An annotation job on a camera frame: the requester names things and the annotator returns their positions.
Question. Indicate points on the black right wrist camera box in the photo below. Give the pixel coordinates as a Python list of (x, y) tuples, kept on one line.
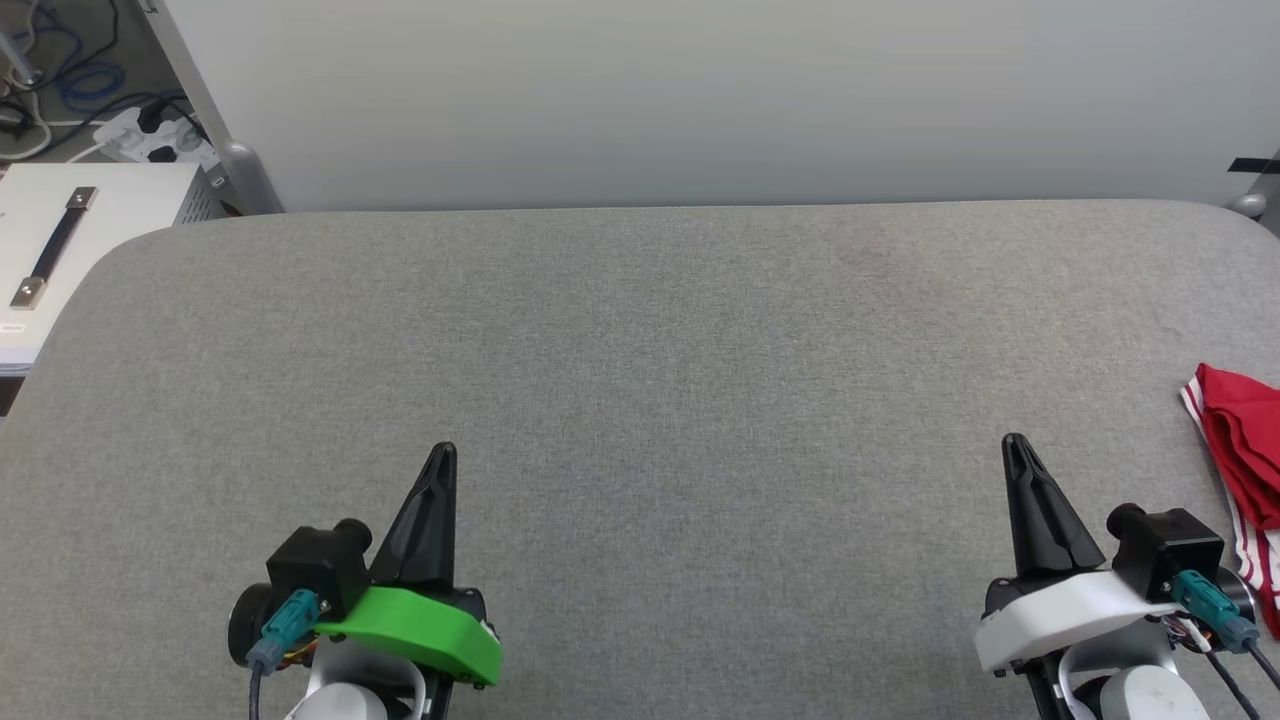
[(1165, 545)]

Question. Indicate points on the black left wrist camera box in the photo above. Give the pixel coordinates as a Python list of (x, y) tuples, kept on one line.
[(315, 565)]

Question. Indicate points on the black power plug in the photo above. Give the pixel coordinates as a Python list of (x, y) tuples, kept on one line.
[(155, 117)]

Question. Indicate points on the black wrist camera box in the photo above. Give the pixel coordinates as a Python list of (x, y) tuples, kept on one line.
[(315, 565), (1165, 545)]

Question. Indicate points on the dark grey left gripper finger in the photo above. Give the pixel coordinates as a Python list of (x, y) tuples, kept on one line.
[(447, 540), (410, 545)]

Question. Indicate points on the red and white shirt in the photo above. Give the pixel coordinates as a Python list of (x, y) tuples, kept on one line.
[(1250, 440)]

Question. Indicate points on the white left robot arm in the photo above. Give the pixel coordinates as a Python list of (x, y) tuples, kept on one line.
[(350, 695)]

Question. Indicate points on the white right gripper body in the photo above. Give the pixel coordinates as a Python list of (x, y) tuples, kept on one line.
[(1060, 615)]

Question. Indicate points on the grey fabric cushion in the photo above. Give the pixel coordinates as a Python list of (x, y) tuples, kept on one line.
[(650, 400)]

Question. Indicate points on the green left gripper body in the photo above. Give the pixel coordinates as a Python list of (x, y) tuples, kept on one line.
[(420, 625)]

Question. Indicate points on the black tape strip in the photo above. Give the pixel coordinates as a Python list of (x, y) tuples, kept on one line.
[(1255, 165)]

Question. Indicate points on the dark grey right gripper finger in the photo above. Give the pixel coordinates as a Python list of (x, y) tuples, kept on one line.
[(1068, 545), (1028, 530)]

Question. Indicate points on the white metal case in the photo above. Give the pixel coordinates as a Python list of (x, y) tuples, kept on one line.
[(120, 200)]

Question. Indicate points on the white power strip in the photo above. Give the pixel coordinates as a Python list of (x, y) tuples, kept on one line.
[(130, 140)]

